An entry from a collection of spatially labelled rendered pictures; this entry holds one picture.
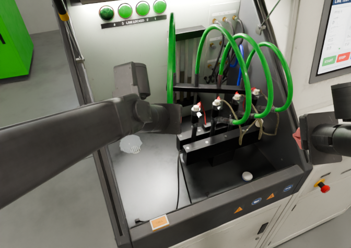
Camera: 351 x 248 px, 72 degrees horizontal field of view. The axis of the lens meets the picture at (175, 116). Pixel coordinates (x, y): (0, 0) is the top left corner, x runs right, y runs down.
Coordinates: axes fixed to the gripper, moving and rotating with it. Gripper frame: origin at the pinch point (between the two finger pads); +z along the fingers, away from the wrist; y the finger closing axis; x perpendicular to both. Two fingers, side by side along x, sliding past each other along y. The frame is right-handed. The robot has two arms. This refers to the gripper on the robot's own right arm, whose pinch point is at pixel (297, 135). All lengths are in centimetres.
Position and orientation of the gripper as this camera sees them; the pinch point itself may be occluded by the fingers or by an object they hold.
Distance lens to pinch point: 63.7
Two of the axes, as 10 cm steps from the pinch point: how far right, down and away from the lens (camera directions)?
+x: -9.9, 0.9, -1.0
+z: -0.9, 0.2, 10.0
